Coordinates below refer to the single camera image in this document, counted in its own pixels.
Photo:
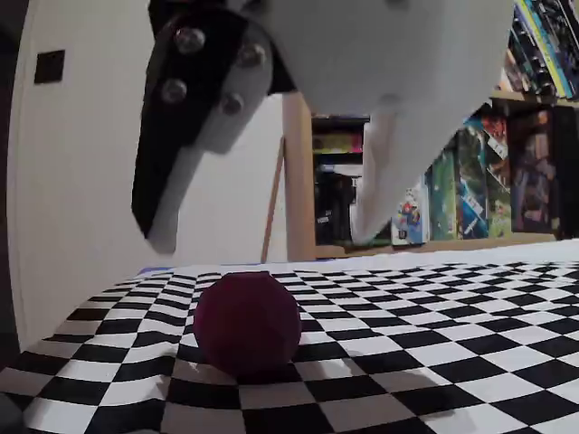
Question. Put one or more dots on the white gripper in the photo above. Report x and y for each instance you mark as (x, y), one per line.
(362, 59)

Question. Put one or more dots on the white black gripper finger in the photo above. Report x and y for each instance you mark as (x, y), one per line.
(181, 135)

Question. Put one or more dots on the pink ball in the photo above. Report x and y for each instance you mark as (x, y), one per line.
(246, 325)

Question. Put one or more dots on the white cartoon game box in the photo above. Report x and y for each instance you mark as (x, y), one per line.
(409, 217)

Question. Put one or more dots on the pink green flat box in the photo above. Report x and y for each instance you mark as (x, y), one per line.
(337, 144)

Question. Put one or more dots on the black game box green print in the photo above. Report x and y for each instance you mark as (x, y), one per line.
(332, 212)

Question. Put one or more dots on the blue green game box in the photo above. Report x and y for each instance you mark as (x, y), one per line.
(479, 181)

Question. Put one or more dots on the dark purple game box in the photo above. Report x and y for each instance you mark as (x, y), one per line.
(531, 172)

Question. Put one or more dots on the black box white lettering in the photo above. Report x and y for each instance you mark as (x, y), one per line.
(567, 172)

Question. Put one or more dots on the light wooden bookshelf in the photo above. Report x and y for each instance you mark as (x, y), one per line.
(298, 181)

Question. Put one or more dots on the thin wooden stick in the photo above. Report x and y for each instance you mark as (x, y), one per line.
(273, 199)

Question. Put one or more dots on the checkerboard printed white sheet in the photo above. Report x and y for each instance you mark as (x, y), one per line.
(452, 339)

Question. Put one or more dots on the black wall switch plate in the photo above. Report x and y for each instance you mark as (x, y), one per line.
(50, 67)

